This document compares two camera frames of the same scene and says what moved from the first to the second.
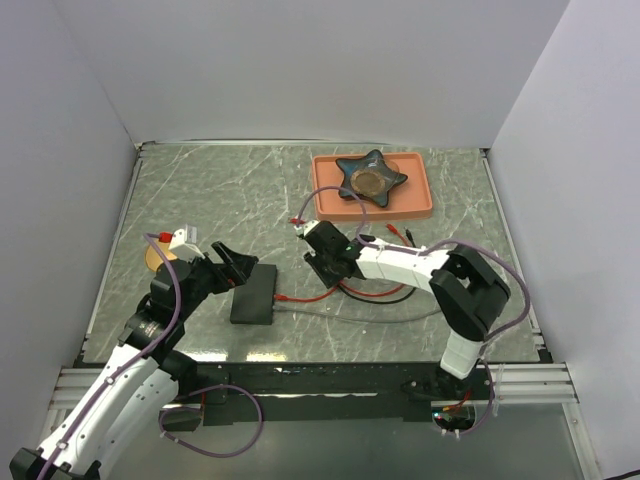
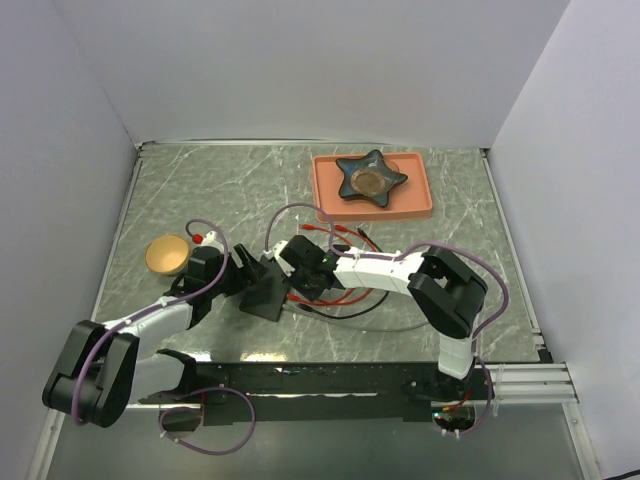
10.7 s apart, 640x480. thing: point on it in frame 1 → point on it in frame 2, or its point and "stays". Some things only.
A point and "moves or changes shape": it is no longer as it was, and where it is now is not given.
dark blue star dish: x=368 y=176 stays
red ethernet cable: x=354 y=290 → x=350 y=301
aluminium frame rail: x=497 y=384 stays
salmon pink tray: x=407 y=198 stays
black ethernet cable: x=380 y=302 → x=308 y=309
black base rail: x=322 y=392 stays
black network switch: x=253 y=302 moves or changes shape
